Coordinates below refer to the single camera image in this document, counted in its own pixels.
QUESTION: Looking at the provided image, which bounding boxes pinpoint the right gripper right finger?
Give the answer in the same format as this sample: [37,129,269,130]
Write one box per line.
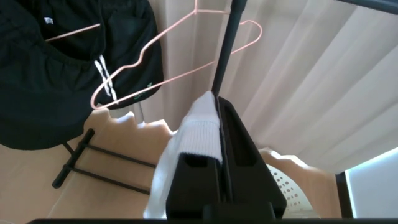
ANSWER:
[217,96,287,218]

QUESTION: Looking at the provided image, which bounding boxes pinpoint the white laundry basket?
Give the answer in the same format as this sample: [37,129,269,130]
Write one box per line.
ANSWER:
[267,164,320,218]

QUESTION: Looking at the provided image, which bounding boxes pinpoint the black clothes rack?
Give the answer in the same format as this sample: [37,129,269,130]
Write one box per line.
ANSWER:
[51,0,398,195]

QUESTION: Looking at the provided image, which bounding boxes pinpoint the white garment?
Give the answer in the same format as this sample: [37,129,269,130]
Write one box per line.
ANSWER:
[142,90,223,218]

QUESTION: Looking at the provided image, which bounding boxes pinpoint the beige curtain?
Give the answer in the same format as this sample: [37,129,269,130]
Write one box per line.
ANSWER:
[110,0,398,175]

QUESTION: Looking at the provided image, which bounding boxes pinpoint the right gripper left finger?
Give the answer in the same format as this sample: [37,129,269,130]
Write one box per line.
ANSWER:
[166,152,223,218]

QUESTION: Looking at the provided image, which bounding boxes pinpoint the black shorts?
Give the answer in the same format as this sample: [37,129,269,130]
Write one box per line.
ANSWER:
[0,0,165,151]

